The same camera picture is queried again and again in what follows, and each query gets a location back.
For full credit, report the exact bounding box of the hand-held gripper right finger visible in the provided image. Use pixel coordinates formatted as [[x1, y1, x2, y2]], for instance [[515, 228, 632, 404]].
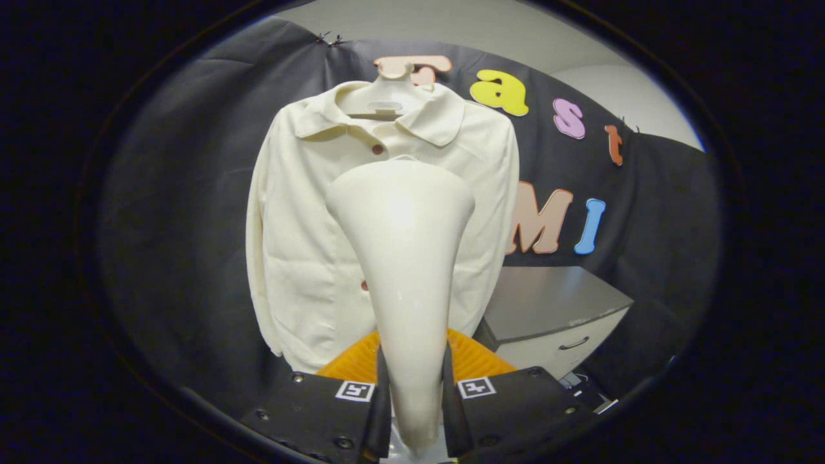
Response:
[[442, 327, 597, 464]]

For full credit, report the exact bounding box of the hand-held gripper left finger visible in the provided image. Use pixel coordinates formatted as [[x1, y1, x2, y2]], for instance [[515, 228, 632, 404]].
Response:
[[238, 330, 393, 464]]

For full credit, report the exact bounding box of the cream button shirt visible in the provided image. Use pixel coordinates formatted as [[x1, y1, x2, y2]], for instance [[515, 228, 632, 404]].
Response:
[[246, 81, 520, 374]]

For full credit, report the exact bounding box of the white garment steamer head hose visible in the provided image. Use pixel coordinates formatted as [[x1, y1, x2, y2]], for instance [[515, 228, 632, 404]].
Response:
[[325, 159, 476, 459]]

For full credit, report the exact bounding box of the grey cabinet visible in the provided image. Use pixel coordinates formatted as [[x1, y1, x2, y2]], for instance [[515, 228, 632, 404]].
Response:
[[474, 266, 634, 381]]

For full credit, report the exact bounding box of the white plastic hanger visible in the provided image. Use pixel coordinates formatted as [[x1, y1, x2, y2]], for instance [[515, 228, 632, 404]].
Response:
[[336, 61, 431, 120]]

